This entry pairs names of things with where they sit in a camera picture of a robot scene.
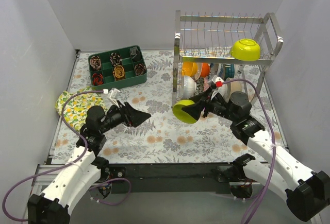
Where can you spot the teal bowl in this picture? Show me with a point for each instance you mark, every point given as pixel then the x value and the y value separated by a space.
pixel 229 71

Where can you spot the dark floral pink bowl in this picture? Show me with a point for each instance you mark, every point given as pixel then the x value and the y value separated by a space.
pixel 201 85

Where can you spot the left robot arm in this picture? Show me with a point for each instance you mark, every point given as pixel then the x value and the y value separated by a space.
pixel 57 201

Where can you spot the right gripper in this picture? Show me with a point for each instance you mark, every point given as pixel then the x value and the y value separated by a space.
pixel 205 105

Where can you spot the blue floral white bowl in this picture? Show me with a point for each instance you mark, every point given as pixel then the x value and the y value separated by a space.
pixel 216 69

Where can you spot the steel two-tier dish rack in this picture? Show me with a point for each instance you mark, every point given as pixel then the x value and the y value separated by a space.
pixel 208 38

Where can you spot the dark floral rolled tie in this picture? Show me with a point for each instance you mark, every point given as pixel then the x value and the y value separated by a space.
pixel 115 59

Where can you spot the lemon print cloth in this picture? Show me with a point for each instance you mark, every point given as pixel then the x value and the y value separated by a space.
pixel 75 112

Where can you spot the pink brown rolled tie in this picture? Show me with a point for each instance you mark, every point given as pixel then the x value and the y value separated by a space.
pixel 95 63

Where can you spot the lime green bowl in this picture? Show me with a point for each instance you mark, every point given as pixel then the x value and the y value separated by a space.
pixel 245 50
pixel 182 115

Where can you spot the dark grey rolled tie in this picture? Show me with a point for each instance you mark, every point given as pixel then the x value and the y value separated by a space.
pixel 135 53

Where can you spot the red black rolled tie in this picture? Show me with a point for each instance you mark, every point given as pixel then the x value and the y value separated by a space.
pixel 97 79

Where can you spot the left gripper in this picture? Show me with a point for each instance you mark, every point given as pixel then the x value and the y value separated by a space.
pixel 127 114

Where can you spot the floral table mat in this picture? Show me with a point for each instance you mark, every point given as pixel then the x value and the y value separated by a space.
pixel 162 138

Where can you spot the white ribbed bowl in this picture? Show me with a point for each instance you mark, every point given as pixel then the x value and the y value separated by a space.
pixel 188 87

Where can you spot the beige bowl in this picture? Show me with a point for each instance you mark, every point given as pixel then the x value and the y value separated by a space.
pixel 233 87

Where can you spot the light blue white bowl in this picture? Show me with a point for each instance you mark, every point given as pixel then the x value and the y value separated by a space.
pixel 223 90

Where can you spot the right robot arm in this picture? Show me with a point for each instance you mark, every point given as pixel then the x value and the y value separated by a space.
pixel 304 191

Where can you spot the green compartment tray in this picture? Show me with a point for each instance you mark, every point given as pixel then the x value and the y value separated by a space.
pixel 131 78

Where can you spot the yellow black rolled tie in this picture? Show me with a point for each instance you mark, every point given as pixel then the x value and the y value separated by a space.
pixel 119 73

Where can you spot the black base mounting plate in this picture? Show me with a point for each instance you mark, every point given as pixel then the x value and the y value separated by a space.
pixel 175 177

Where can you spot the yellow orange bowl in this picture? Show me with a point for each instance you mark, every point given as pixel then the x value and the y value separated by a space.
pixel 189 68

